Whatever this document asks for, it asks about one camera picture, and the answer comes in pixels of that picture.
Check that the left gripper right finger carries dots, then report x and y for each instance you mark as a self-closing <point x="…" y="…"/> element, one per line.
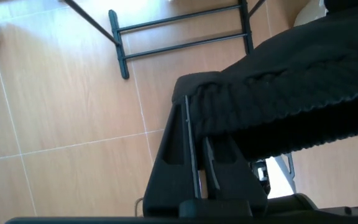
<point x="232" y="180"/>

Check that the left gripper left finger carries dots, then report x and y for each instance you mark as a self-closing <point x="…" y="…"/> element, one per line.
<point x="169" y="180"/>

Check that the black shorts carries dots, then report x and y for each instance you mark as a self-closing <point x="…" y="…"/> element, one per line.
<point x="291" y="93"/>

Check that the black clothes rack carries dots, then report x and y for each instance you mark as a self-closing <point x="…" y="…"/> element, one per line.
<point x="121" y="46"/>

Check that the white laundry basket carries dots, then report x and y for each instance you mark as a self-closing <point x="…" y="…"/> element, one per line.
<point x="309" y="14"/>

